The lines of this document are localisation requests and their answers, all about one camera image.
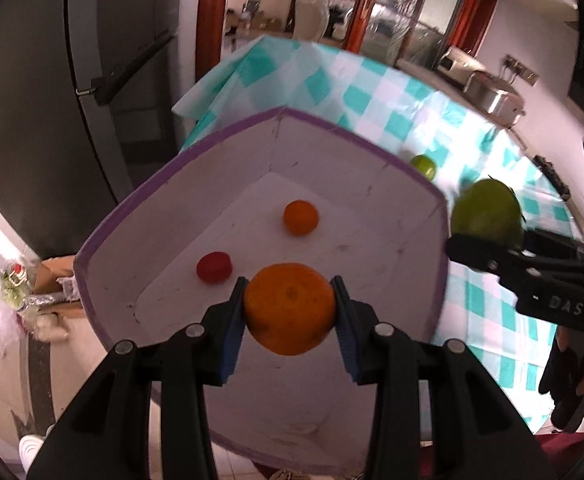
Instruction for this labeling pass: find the stainless steel pot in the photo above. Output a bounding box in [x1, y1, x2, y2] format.
[464, 72, 527, 126]

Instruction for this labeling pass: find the green apple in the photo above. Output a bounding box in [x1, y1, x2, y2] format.
[410, 155, 437, 181]
[451, 177, 525, 253]

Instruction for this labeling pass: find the wall socket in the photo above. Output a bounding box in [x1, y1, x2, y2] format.
[504, 55, 540, 86]

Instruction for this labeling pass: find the white ornate chair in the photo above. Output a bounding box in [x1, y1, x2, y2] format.
[292, 0, 330, 41]

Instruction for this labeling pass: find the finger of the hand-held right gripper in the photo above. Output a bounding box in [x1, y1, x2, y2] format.
[444, 234, 528, 286]
[522, 227, 584, 261]

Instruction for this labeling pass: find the teal checkered tablecloth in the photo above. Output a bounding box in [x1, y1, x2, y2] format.
[172, 35, 584, 436]

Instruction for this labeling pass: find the white box with purple rim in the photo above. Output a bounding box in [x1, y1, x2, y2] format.
[73, 106, 455, 476]

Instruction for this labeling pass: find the kitchen countertop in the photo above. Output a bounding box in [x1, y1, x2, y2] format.
[397, 57, 528, 151]

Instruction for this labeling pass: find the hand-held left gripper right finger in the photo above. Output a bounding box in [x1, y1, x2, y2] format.
[330, 275, 558, 480]

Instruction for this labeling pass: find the person's right hand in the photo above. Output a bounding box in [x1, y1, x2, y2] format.
[539, 330, 584, 433]

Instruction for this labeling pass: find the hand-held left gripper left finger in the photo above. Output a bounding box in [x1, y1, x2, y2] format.
[26, 276, 250, 480]

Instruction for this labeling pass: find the red tomato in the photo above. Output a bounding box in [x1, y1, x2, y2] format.
[196, 251, 233, 285]

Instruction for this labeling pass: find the small orange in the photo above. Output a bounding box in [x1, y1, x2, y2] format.
[283, 200, 319, 236]

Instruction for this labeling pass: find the red wooden door frame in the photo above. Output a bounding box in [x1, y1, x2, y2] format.
[198, 0, 233, 68]
[347, 0, 390, 53]
[452, 0, 498, 56]

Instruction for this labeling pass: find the large orange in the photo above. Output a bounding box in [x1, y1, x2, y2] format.
[244, 262, 336, 356]

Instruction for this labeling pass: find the grey refrigerator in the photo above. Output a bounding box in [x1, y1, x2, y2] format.
[0, 0, 208, 261]

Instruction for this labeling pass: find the cardboard box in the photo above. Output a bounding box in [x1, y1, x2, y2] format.
[34, 256, 85, 317]

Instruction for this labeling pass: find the bag of vegetables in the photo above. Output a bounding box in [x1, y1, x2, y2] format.
[0, 262, 28, 306]

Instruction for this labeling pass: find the dark red clothing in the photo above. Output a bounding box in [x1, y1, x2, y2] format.
[534, 432, 584, 480]

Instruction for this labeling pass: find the white shoe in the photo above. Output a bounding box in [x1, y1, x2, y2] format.
[19, 435, 48, 471]

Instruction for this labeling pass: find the silver toaster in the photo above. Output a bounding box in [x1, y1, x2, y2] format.
[437, 46, 488, 86]

